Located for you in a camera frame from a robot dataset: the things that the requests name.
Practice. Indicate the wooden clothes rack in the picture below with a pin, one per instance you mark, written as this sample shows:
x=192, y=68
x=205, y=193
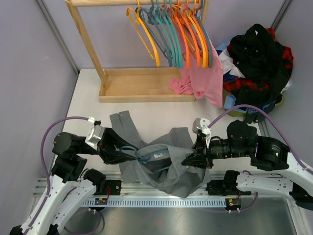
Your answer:
x=129, y=84

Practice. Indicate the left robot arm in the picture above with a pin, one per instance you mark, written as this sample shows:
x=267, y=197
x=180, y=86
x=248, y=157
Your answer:
x=56, y=176

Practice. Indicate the white shirt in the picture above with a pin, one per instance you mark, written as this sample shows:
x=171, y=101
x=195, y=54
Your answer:
x=228, y=64

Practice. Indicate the yellow orange plastic hanger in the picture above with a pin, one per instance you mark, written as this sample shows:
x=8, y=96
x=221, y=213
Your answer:
x=143, y=32

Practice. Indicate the pink shirt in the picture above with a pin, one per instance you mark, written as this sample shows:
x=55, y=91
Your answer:
x=201, y=82

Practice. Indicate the light blue shirt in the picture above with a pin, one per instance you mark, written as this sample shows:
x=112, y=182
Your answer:
x=230, y=103

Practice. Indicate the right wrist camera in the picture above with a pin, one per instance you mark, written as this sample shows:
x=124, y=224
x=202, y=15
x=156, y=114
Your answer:
x=202, y=125

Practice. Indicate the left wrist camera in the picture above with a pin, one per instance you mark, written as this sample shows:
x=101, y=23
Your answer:
x=95, y=133

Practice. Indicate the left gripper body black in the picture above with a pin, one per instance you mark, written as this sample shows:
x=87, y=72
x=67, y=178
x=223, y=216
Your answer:
x=106, y=139

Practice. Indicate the red black plaid shirt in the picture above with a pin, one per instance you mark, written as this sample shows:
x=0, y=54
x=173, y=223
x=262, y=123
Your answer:
x=244, y=84

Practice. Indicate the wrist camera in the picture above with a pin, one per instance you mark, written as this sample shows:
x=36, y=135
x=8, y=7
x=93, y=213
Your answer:
x=95, y=133
x=202, y=125

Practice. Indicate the grey blue plastic hanger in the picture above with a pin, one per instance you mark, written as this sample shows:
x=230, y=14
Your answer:
x=151, y=159

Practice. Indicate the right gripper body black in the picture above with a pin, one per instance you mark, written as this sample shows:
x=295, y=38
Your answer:
x=201, y=143

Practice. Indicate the teal plastic hanger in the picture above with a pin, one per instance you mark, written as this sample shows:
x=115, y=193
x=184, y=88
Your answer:
x=153, y=26

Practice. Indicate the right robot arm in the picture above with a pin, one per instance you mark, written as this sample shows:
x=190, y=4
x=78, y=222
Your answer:
x=265, y=153

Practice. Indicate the grey shirt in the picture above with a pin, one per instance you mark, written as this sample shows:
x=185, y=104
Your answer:
x=177, y=180

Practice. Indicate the olive green laundry basket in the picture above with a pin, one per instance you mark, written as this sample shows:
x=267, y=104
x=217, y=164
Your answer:
x=266, y=108

